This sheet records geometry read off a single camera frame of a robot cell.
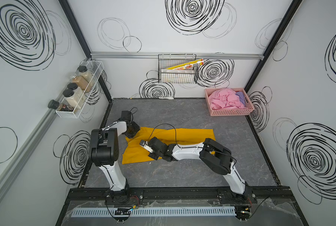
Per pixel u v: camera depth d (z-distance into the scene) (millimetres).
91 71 776
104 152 498
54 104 593
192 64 885
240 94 1151
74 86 674
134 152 894
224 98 1084
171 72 868
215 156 545
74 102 658
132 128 889
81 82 722
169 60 953
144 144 771
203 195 758
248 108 1061
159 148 703
